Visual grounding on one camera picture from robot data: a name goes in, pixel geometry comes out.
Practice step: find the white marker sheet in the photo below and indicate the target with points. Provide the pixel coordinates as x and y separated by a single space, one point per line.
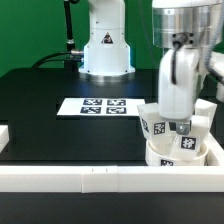
99 107

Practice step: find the white round stool seat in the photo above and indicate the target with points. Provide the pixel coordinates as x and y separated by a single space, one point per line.
155 158

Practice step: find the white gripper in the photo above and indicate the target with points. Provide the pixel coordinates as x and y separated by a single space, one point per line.
178 77

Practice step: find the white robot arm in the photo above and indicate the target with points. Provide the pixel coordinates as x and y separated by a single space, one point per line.
188 29

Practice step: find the white U-shaped fence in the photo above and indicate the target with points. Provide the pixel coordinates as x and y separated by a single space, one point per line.
91 179

